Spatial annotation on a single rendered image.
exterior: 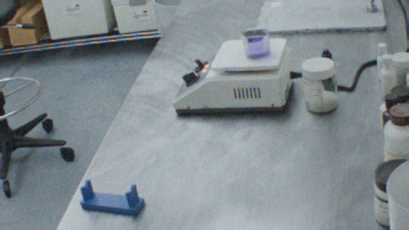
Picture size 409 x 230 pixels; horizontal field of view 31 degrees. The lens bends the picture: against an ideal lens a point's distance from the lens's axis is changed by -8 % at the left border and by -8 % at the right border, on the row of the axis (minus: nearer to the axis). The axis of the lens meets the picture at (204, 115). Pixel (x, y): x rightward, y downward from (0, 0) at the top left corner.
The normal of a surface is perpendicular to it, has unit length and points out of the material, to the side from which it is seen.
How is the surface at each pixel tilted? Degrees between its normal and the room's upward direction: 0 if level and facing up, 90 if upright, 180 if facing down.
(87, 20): 93
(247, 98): 90
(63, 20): 93
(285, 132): 0
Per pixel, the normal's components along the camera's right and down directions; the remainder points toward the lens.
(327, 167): -0.15, -0.88
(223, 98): -0.24, 0.48
